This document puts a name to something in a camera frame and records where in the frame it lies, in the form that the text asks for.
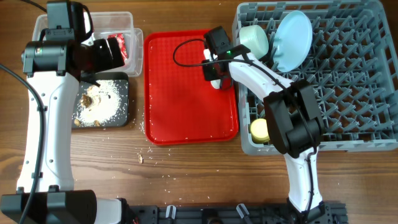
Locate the white plastic spoon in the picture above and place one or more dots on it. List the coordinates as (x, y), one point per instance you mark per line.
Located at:
(216, 84)

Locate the black plastic tray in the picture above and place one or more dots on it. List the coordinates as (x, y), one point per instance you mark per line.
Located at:
(123, 80)

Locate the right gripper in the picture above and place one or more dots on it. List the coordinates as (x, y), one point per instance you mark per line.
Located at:
(208, 74)

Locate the yellow plastic cup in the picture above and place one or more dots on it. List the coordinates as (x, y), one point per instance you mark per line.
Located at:
(259, 131)

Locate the light blue plate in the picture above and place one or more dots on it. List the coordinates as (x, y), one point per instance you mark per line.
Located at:
(292, 40)

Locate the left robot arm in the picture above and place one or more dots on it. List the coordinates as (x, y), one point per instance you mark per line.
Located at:
(53, 68)

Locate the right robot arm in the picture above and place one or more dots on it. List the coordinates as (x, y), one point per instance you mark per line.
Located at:
(294, 120)

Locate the red sauce packet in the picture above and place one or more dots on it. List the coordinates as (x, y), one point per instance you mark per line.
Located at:
(121, 42)

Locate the red serving tray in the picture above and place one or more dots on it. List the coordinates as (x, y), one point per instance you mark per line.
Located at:
(181, 107)

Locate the black mounting rail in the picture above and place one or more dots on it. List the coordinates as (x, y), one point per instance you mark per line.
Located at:
(328, 213)

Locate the mint green bowl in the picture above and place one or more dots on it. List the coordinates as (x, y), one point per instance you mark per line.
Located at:
(255, 39)

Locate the grey dishwasher rack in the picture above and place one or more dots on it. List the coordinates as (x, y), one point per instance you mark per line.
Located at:
(352, 66)

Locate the food waste pile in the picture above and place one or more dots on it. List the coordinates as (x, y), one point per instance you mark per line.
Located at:
(97, 105)

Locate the clear plastic bin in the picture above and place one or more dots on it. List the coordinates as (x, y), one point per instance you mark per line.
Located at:
(109, 23)

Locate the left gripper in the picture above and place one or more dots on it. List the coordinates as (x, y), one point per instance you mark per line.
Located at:
(106, 62)

